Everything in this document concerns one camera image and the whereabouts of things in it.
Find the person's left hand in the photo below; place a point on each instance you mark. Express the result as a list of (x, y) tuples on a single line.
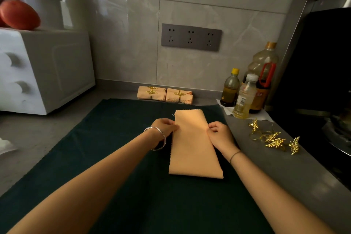
[(162, 127)]

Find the person's right hand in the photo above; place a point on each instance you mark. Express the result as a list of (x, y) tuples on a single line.
[(221, 136)]

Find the person's right thumb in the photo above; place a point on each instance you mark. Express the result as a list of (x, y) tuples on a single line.
[(213, 124)]

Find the person's left fingers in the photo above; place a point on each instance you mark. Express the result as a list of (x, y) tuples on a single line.
[(172, 126)]

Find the orange napkin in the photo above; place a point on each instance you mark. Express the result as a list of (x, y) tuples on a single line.
[(193, 146), (157, 88), (172, 96), (159, 96)]

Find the person's right forearm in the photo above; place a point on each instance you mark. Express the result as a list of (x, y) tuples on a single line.
[(271, 201)]

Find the person's left forearm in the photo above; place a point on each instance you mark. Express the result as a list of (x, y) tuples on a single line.
[(90, 187)]

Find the silver bangle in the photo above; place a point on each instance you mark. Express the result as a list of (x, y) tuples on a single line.
[(164, 135)]

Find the rolled orange napkin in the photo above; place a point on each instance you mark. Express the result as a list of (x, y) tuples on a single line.
[(157, 88), (172, 96), (159, 96)]

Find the small yellow-capped oil bottle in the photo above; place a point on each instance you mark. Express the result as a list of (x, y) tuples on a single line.
[(229, 89)]

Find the clear white-capped bottle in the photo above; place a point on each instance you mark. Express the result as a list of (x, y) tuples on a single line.
[(245, 99)]

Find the white paper towel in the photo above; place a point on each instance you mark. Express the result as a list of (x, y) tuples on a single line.
[(263, 116)]

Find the dark green cloth mat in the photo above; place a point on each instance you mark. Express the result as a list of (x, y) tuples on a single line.
[(153, 198)]

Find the black steel-framed stove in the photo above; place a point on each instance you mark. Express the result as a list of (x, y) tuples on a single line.
[(312, 77)]

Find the metal wok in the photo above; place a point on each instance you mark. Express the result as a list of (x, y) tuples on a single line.
[(341, 126)]

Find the white countertop oven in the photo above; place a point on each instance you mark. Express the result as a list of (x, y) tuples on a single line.
[(46, 72)]

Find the white plastic item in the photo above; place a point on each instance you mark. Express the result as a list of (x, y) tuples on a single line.
[(5, 146)]

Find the white plastic bucket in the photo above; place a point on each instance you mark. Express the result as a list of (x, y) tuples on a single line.
[(41, 3)]

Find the red tomato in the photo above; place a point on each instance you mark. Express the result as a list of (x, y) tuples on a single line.
[(19, 15)]

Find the grey wall socket panel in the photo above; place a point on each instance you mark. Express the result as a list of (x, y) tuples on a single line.
[(191, 37)]

